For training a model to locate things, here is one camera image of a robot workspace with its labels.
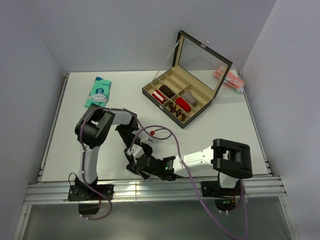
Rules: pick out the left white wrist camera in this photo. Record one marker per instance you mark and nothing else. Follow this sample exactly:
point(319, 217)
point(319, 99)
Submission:
point(149, 138)

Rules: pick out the brown argyle rolled sock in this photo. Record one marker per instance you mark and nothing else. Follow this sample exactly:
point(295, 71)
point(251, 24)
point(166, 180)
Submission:
point(176, 111)

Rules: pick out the pink sock pair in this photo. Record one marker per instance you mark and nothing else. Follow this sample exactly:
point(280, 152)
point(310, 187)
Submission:
point(230, 81)

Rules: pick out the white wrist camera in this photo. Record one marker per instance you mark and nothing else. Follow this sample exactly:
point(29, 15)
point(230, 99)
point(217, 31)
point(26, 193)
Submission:
point(136, 151)
point(149, 138)

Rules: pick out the aluminium frame rail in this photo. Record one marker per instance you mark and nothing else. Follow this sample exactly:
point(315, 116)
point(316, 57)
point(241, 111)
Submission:
point(153, 190)

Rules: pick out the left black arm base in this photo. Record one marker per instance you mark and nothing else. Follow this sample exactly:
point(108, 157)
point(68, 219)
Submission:
point(89, 201)

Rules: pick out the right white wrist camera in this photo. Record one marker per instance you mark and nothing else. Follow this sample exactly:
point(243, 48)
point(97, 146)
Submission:
point(136, 151)

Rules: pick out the mint green sock pair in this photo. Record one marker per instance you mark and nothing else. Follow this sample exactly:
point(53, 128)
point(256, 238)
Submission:
point(100, 93)

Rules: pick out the black compartment storage box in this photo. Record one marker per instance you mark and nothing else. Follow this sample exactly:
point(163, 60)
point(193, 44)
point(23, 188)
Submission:
point(193, 64)

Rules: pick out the red white striped rolled sock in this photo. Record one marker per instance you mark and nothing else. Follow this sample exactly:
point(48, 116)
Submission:
point(159, 96)

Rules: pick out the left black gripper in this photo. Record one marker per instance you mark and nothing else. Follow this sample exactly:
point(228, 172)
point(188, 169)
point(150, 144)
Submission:
point(130, 158)

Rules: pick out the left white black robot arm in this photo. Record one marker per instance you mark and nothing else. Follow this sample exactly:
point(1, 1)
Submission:
point(92, 131)

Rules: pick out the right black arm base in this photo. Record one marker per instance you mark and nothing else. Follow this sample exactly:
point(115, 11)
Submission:
point(224, 198)

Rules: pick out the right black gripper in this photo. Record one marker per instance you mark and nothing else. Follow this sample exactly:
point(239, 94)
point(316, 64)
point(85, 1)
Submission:
point(144, 175)

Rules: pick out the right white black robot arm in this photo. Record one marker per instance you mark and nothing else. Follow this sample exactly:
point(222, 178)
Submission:
point(232, 161)

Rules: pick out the grey rolled sock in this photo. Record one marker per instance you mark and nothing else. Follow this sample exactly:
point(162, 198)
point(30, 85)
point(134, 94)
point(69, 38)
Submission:
point(188, 97)

